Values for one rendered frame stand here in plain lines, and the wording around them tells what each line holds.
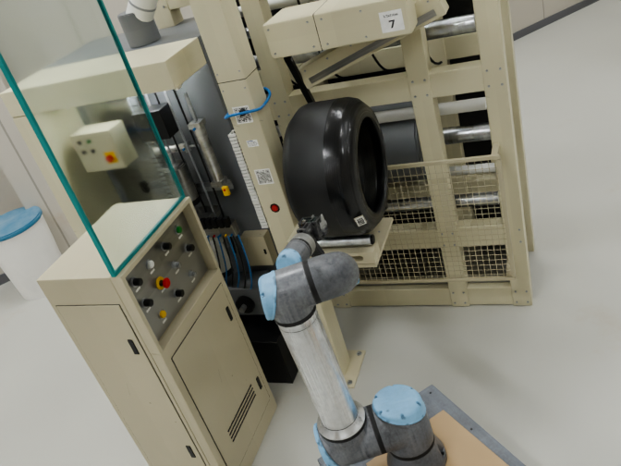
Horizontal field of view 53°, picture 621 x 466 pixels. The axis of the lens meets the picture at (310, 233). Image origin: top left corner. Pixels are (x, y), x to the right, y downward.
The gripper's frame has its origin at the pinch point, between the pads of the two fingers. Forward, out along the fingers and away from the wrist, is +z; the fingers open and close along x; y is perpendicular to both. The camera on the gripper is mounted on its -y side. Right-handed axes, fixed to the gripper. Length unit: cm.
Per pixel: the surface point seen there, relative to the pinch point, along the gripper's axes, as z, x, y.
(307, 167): 9.8, 5.2, 19.5
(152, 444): -37, 88, -84
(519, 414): 25, -60, -112
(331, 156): 11.2, -4.9, 22.4
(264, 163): 26.9, 31.5, 17.8
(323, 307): 40, 28, -63
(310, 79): 63, 17, 43
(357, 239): 24.4, -2.9, -19.8
